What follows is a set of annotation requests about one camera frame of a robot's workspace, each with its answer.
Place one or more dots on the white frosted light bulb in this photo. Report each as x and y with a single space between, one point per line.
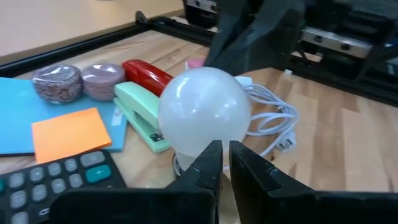
203 109

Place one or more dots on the purple round tin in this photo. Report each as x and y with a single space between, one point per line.
102 82

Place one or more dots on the black desk calculator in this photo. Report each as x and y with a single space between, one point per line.
62 183

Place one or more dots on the red stapler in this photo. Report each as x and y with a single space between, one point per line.
146 76

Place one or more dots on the mint green stapler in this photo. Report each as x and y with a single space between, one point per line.
136 109

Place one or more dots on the blue notebook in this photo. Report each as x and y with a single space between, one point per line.
18 124

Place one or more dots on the black aluminium table frame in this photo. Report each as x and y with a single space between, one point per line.
93 42

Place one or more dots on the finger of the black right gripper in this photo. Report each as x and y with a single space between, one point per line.
258 40

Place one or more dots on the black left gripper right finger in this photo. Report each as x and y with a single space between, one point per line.
280 199

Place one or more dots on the pink eraser block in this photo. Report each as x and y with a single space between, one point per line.
195 63

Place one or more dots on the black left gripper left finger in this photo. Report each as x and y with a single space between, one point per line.
186 199

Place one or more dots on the orange sticky note pad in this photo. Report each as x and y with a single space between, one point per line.
70 133

